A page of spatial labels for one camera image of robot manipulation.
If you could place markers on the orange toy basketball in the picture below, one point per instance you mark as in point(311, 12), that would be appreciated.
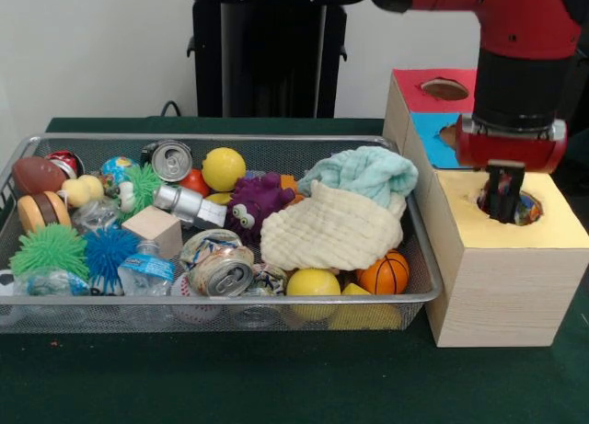
point(383, 272)

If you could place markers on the mint green knitted cloth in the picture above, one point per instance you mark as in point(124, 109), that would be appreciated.
point(368, 171)

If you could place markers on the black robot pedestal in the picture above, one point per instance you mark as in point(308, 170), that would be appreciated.
point(276, 51)

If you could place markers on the cream knitted cloth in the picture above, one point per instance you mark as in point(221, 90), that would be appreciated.
point(331, 231)

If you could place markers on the small blue spiky puffer ball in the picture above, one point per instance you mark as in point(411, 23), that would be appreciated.
point(110, 256)

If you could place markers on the yellow ball with goggle face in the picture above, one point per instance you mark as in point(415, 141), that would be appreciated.
point(223, 168)

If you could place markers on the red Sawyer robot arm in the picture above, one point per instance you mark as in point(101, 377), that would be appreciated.
point(520, 37)

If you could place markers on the silver drink can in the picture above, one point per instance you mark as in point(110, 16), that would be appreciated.
point(221, 270)

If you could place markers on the green spiky puffer ball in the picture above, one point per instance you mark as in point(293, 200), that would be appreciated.
point(48, 251)

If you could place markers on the wooden box with three holes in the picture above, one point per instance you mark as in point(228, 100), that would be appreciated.
point(506, 295)

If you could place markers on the purple spiky monster toy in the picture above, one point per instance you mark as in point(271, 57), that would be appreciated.
point(257, 198)

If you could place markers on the plain yellow ball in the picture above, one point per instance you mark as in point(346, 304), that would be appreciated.
point(314, 283)

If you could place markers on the brown toy football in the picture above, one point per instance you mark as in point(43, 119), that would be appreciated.
point(39, 175)

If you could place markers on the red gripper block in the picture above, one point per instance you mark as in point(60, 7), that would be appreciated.
point(511, 150)

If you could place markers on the confetti print cloth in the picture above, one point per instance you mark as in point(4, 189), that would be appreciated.
point(529, 210)

